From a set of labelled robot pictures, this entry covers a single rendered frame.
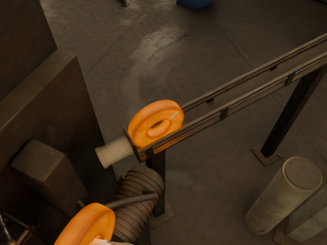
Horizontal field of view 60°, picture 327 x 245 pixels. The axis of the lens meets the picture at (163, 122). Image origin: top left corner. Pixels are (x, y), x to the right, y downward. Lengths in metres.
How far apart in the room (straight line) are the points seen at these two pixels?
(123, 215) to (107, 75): 1.23
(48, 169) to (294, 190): 0.71
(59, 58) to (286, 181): 0.74
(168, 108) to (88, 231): 0.36
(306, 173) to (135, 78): 1.23
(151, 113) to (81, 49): 1.51
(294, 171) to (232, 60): 1.20
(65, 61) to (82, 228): 0.41
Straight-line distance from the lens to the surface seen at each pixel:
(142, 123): 0.70
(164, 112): 0.71
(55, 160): 0.64
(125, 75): 1.90
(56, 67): 0.71
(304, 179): 0.99
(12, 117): 0.65
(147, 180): 0.88
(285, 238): 1.46
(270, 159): 1.60
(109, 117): 1.69
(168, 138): 0.79
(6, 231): 0.50
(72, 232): 0.46
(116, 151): 0.75
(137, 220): 0.86
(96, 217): 0.48
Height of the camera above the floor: 1.33
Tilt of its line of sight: 55 degrees down
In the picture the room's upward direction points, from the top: straight up
